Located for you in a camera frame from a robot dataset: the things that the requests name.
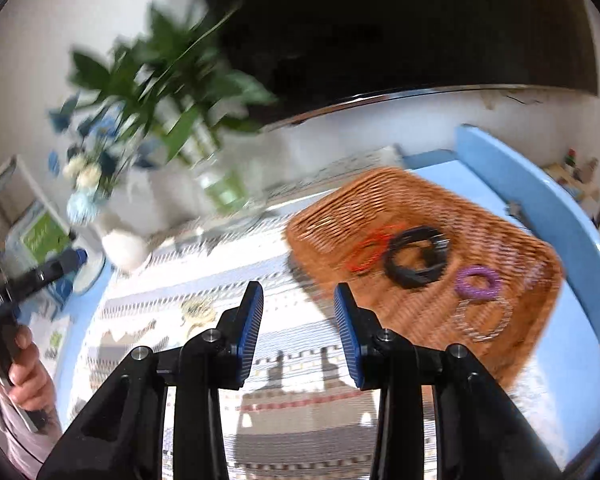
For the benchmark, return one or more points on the person's left hand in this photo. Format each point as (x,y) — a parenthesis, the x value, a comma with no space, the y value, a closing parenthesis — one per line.
(32,375)

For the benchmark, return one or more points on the gold jewelry piece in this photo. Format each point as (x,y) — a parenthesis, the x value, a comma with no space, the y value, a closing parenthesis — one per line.
(200,312)

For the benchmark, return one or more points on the person's left forearm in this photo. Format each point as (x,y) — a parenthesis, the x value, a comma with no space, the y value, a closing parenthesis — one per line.
(25,442)

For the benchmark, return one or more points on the patterned tablecloth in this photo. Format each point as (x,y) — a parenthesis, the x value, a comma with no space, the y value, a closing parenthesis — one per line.
(280,280)

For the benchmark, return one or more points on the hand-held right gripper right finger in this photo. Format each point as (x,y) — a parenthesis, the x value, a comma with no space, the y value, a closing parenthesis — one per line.
(347,340)

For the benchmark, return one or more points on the brown wicker basket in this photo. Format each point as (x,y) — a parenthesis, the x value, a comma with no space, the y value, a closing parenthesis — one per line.
(430,200)

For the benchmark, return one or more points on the white frame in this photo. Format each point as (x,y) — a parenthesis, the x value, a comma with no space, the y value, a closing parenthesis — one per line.
(27,180)

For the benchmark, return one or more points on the white dish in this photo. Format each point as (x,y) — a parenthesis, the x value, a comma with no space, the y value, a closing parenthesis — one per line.
(91,272)

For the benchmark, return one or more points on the blue chair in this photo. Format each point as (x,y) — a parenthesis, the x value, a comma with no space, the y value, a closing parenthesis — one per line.
(545,200)

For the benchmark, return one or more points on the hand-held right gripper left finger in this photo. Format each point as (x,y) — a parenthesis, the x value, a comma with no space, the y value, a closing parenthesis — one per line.
(250,330)

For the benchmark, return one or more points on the white ceramic vase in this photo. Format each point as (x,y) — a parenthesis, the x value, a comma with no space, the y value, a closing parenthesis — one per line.
(125,250)

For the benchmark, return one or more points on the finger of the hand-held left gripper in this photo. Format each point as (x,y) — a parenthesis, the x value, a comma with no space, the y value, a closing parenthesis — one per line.
(45,272)

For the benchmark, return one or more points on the black television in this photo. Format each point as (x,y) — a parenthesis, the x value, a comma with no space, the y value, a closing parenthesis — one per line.
(380,25)

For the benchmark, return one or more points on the blue and white flowers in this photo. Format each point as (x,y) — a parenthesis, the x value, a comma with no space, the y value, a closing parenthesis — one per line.
(87,175)

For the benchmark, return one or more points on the green leafy plant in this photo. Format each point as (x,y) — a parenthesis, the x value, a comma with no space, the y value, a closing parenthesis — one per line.
(170,55)

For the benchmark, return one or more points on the glass vase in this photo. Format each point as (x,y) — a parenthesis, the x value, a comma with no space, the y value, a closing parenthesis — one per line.
(225,185)

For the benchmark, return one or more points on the green label box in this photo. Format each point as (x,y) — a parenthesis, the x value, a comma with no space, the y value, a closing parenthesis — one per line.
(40,237)

